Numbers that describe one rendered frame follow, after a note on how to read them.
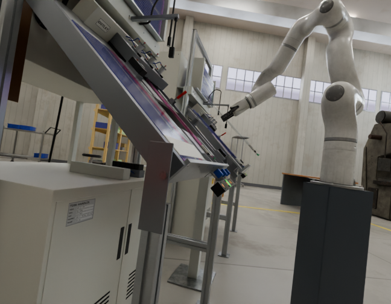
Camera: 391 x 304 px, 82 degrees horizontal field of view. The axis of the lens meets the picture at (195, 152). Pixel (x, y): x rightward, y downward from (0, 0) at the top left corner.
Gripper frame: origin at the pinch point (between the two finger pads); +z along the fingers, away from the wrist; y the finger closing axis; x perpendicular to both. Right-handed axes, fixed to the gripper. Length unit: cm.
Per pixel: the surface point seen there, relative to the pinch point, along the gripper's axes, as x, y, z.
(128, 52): -29, 54, 19
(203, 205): 38, -8, 39
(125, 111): 9, 86, 18
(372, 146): 125, -492, -259
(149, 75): -26.6, 37.6, 18.9
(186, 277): 71, -7, 71
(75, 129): -38, 20, 79
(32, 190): 12, 86, 49
